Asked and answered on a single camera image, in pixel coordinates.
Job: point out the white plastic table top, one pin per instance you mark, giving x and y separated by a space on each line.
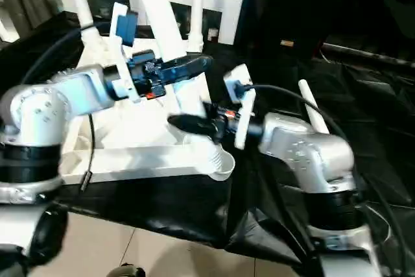
130 147

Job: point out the black mat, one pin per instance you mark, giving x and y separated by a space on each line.
194 212

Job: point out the long black bar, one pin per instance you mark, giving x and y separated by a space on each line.
369 53

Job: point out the black case with yellow label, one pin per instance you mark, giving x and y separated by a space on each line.
343 1

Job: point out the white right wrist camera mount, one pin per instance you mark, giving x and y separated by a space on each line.
241 92

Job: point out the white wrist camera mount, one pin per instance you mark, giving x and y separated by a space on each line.
241 92
123 27

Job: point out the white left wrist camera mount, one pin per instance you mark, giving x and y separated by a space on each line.
123 27

